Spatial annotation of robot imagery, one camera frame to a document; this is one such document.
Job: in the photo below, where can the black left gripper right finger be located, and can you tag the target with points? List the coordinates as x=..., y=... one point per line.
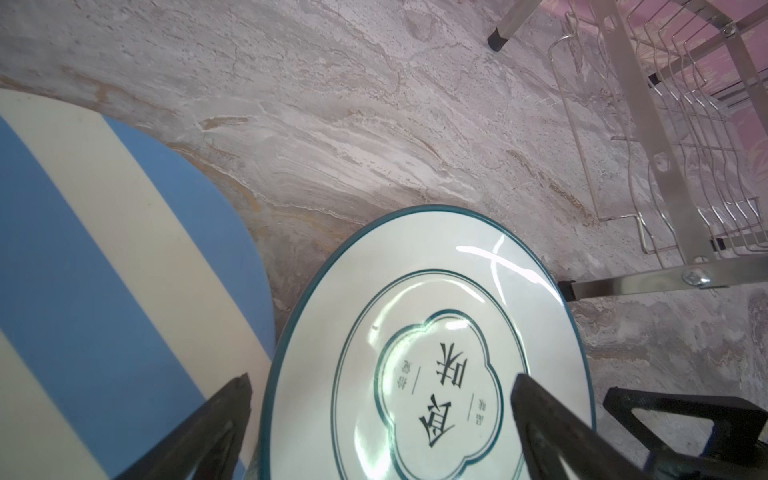
x=558, y=445

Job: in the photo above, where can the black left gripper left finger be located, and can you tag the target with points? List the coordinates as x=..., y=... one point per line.
x=207, y=444

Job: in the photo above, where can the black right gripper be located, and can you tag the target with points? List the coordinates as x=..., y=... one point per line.
x=693, y=436

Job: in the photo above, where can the stainless steel dish rack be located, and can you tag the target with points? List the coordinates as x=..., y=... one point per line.
x=684, y=85

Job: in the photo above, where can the blue cream striped plate rear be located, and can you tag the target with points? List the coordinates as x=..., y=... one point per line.
x=131, y=292

